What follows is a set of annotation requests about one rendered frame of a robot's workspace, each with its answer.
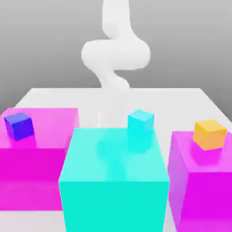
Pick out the small blue cube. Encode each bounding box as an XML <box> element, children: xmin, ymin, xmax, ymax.
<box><xmin>4</xmin><ymin>112</ymin><xmax>35</xmax><ymax>142</ymax></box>

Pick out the large pink box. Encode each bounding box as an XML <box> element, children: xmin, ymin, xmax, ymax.
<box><xmin>0</xmin><ymin>107</ymin><xmax>80</xmax><ymax>212</ymax></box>

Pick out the small cyan cube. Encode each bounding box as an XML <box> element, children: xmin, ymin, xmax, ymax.
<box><xmin>127</xmin><ymin>109</ymin><xmax>155</xmax><ymax>136</ymax></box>

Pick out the large cyan box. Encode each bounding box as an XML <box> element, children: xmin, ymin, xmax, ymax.
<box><xmin>58</xmin><ymin>127</ymin><xmax>170</xmax><ymax>232</ymax></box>

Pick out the large magenta box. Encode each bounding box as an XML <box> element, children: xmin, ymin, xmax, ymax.
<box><xmin>167</xmin><ymin>130</ymin><xmax>232</xmax><ymax>232</ymax></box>

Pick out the small orange cube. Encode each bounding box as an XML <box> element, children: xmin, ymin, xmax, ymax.
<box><xmin>192</xmin><ymin>119</ymin><xmax>227</xmax><ymax>151</ymax></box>

